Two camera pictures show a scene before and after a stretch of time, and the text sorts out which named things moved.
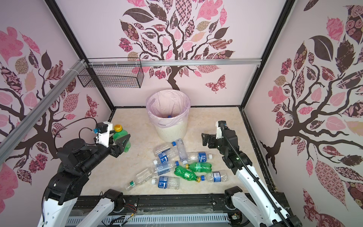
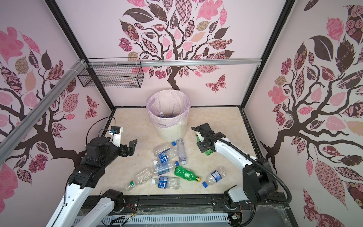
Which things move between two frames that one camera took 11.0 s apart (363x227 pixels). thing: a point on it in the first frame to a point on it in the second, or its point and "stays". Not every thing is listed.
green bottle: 199,167 to 210,152
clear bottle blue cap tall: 182,151 stays
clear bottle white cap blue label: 199,157 to 161,115
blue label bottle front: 164,182 stays
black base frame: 275,202 stays
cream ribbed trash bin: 171,134 stays
